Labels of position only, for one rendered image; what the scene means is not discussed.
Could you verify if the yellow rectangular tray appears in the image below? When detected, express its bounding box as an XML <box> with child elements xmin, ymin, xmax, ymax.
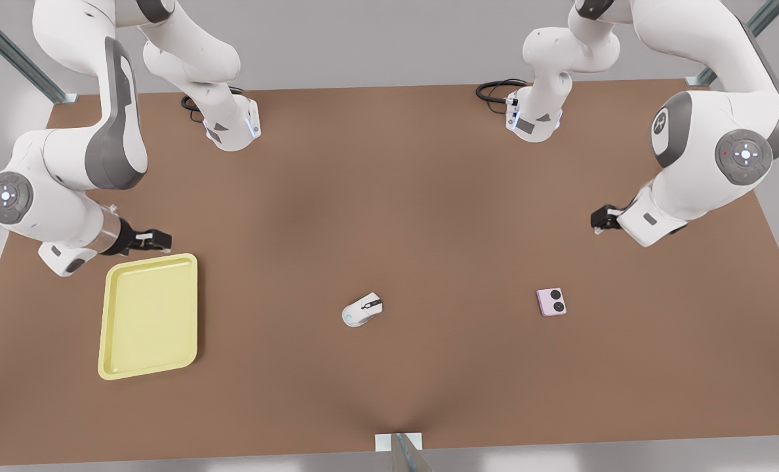
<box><xmin>98</xmin><ymin>253</ymin><xmax>199</xmax><ymax>381</ymax></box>

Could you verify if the pink flip phone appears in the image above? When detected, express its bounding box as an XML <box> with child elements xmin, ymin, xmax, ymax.
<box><xmin>536</xmin><ymin>287</ymin><xmax>568</xmax><ymax>317</ymax></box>

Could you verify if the white computer mouse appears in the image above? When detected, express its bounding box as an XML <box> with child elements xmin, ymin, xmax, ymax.
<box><xmin>342</xmin><ymin>292</ymin><xmax>384</xmax><ymax>328</ymax></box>

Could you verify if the black cable loop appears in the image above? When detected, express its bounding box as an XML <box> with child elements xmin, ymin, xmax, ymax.
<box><xmin>475</xmin><ymin>79</ymin><xmax>530</xmax><ymax>116</ymax></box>
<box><xmin>180</xmin><ymin>86</ymin><xmax>246</xmax><ymax>125</ymax></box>

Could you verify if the silver frame post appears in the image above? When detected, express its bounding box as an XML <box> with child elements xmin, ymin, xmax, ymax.
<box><xmin>374</xmin><ymin>432</ymin><xmax>433</xmax><ymax>472</ymax></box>
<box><xmin>685</xmin><ymin>0</ymin><xmax>779</xmax><ymax>87</ymax></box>
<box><xmin>0</xmin><ymin>3</ymin><xmax>79</xmax><ymax>105</ymax></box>

